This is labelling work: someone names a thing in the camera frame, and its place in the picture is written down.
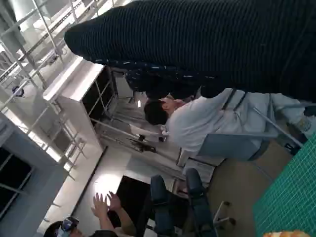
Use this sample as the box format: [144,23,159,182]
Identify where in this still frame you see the black flat screen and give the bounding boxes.
[116,174,154,223]

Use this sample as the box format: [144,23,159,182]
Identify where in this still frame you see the VR headset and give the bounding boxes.
[57,216,81,234]

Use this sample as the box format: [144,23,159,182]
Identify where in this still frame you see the round dark ceiling fixture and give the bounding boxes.
[12,85,25,97]

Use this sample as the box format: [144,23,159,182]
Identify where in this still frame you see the small white appliance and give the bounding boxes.
[175,147,224,181]

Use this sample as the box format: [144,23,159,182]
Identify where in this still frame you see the green cutting mat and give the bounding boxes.
[253,134,316,237]

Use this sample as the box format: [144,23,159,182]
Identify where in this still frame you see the dark window with frame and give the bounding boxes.
[0,145,34,220]

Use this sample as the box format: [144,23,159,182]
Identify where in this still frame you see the seated person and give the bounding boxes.
[144,88,316,158]

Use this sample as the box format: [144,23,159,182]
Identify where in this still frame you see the orange glazed toy bread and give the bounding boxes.
[262,231,311,237]

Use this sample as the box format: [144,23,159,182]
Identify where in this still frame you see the grey chair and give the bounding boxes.
[202,98,316,162]

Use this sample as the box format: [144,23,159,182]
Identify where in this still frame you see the dark blue office chair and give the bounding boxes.
[184,167,239,237]
[150,174,181,237]

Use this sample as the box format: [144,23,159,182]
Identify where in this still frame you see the person wearing headset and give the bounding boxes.
[45,191,139,237]

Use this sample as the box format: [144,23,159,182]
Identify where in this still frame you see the silver metal pole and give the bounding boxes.
[253,106,305,149]

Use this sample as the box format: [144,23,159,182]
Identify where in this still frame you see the white shelf cabinet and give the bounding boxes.
[43,57,119,155]

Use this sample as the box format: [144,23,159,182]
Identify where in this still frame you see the black knitted gloved right hand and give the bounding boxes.
[63,0,316,101]

